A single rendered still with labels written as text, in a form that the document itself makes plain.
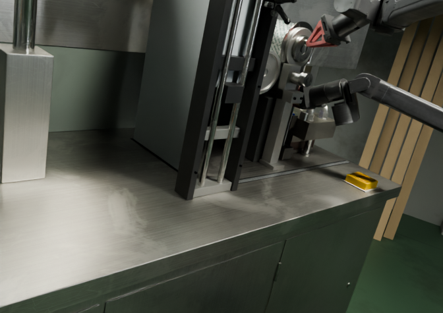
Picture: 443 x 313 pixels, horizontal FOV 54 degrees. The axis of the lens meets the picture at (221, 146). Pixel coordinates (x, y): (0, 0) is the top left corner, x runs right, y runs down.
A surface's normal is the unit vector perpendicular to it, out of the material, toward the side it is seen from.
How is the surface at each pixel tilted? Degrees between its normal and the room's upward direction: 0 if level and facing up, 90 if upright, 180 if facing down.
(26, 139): 90
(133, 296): 90
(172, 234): 0
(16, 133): 90
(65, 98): 90
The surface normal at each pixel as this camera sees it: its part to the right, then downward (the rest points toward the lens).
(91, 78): 0.65, 0.37
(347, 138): -0.41, 0.22
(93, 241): 0.20, -0.92
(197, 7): -0.74, 0.07
